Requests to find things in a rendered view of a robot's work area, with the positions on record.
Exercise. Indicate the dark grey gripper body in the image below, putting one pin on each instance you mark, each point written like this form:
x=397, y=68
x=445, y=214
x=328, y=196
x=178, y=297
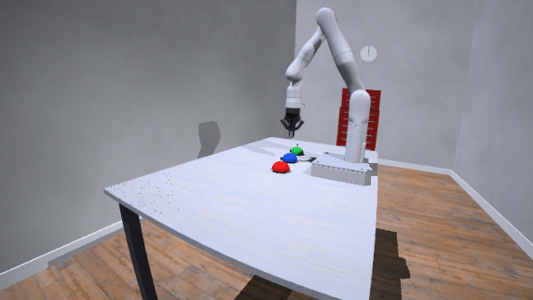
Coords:
x=292, y=113

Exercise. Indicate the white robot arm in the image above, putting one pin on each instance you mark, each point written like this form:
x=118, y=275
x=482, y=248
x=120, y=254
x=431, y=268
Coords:
x=359, y=104

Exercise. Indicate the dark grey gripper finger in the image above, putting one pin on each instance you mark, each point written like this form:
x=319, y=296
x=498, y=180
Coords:
x=301, y=122
x=285, y=125

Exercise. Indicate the green dome bell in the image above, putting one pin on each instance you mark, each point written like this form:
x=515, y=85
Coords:
x=297, y=151

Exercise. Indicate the red dome bell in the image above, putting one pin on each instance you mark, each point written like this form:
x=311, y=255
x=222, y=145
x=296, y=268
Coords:
x=280, y=167

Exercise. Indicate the blue bell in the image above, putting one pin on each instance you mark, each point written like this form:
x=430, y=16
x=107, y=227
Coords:
x=289, y=157

